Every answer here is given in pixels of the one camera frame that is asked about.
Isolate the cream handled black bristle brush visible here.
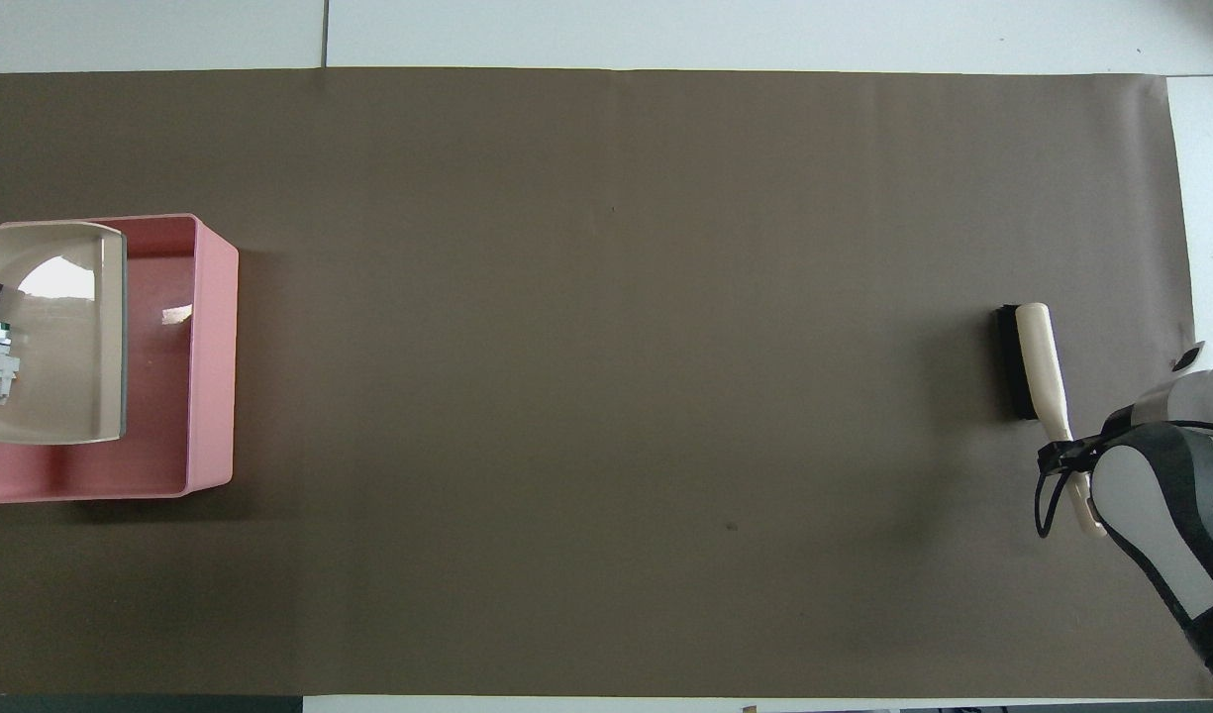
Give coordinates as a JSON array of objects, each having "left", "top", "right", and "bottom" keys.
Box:
[{"left": 995, "top": 302, "right": 1109, "bottom": 539}]

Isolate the black cable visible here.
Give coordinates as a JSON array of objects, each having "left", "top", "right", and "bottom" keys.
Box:
[{"left": 1036, "top": 404, "right": 1213, "bottom": 541}]

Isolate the pink plastic bin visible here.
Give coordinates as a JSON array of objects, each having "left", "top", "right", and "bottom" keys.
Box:
[{"left": 0, "top": 214, "right": 241, "bottom": 505}]

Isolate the beige plastic dustpan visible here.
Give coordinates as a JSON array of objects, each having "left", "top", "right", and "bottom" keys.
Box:
[{"left": 0, "top": 221, "right": 130, "bottom": 445}]

